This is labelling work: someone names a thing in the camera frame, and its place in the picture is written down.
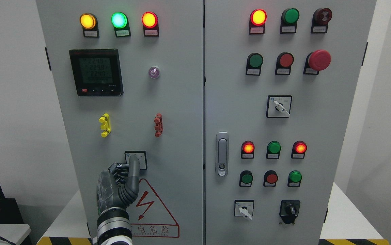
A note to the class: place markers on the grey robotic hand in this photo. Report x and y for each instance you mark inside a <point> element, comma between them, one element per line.
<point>118,186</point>

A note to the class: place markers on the red lit lamp lower right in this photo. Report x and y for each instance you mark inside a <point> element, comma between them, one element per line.
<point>299,150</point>

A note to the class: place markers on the red indicator lamp top right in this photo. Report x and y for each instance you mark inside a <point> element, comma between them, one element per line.
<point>257,21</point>

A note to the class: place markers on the red lit lamp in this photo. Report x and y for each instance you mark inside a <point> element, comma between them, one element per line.
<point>299,150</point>
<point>247,150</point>

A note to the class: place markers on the dark red buzzer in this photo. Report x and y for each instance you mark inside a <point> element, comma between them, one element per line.
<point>320,20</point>

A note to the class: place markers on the red push button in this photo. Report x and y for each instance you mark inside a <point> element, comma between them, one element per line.
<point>284,63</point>
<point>270,179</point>

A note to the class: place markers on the white rotary switch bottom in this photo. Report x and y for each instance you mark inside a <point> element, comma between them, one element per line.
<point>244,208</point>

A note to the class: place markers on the black digital power meter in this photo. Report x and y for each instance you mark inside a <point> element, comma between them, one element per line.
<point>97,72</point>

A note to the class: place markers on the red triangle warning sticker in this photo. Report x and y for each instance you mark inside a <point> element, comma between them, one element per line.
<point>150,217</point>

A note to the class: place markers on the red push button upper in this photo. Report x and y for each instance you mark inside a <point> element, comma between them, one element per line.
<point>284,63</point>

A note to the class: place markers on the green push button lower right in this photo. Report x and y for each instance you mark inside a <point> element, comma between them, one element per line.
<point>294,179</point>

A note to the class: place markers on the red terminal clip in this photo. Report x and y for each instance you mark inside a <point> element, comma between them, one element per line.
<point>158,125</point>

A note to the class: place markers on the grey electrical control cabinet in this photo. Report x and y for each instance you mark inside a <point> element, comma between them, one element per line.
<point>202,52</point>

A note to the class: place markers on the white box bottom left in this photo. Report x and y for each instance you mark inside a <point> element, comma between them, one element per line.
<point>15,233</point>

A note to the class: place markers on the red push button lower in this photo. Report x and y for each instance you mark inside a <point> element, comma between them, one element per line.
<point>270,179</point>

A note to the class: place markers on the green lamp lower middle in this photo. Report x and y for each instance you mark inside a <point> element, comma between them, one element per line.
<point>273,150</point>

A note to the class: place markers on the green lit indicator lamp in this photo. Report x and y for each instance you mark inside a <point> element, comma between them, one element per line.
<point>120,25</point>

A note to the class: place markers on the green push button upper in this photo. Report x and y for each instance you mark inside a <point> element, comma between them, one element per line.
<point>254,64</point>

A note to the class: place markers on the green lamp top right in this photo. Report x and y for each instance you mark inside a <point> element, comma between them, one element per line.
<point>289,20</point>

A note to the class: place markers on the white rotary selector switch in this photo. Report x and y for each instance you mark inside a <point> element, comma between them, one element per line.
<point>141,155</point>

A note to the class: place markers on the green push button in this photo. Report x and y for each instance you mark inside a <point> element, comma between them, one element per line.
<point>246,178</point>
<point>294,179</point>
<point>254,64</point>

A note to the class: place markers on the silver door handle lock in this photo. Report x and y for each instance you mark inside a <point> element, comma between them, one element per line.
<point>222,150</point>

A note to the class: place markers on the yellow terminal clip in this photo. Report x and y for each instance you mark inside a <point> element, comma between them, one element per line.
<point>105,125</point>

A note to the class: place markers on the black rotary selector switch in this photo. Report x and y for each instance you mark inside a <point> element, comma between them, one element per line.
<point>289,211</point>

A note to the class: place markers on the green push button lower left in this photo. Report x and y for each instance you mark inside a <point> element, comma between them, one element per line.
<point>246,178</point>

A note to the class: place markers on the yellow indicator lamp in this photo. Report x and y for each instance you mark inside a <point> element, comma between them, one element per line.
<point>89,25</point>

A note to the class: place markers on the red indicator lamp left door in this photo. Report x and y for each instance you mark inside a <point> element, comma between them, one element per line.
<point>150,24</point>

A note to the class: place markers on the red emergency stop button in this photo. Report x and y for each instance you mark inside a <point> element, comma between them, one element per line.
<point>317,61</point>

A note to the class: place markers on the red lit lamp lower left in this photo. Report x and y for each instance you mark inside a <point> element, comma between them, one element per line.
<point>247,150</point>

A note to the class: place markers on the white rotary switch right upper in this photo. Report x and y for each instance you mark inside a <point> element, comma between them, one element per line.
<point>279,106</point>

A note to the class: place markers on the clear light bulb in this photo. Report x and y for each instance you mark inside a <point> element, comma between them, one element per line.
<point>154,72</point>

